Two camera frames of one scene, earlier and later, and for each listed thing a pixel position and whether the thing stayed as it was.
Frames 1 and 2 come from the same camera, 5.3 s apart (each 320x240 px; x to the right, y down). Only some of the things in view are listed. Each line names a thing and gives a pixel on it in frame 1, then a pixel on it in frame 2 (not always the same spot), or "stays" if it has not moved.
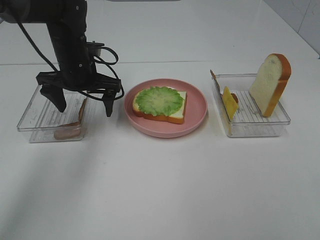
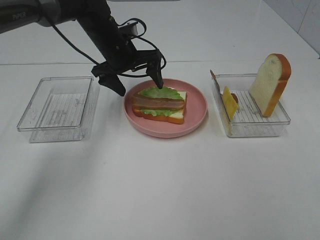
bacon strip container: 232,94 stays
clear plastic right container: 248,121 stays
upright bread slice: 269,83 stays
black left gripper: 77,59 → 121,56
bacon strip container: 70,130 → 143,102
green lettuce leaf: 160,101 stays
